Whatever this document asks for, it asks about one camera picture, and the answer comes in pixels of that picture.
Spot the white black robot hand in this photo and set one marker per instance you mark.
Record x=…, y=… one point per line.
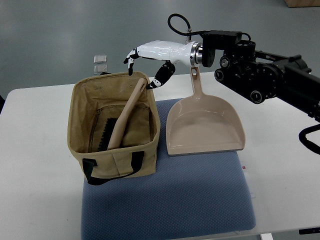
x=189, y=54

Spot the pink hand broom black bristles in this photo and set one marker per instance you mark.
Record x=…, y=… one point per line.
x=115, y=127

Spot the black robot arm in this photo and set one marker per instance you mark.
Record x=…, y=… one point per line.
x=255, y=75

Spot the pink plastic dustpan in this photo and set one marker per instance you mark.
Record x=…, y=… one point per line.
x=203, y=123

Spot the upper metal floor plate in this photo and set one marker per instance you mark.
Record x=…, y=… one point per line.
x=102, y=58

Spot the metal floor plate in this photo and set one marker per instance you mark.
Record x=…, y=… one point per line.
x=100, y=69
x=102, y=58

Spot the lower metal floor plate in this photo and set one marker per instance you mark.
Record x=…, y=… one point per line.
x=100, y=69

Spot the brown cardboard box corner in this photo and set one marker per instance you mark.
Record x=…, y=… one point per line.
x=302, y=3

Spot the blue textured cushion mat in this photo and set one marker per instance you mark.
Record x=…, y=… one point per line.
x=188, y=196

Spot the black object left edge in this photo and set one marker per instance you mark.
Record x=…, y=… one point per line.
x=2, y=103

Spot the black table control panel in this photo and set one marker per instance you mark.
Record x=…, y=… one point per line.
x=307, y=231

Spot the yellow canvas bag black handles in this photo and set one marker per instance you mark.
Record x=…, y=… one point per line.
x=96, y=103

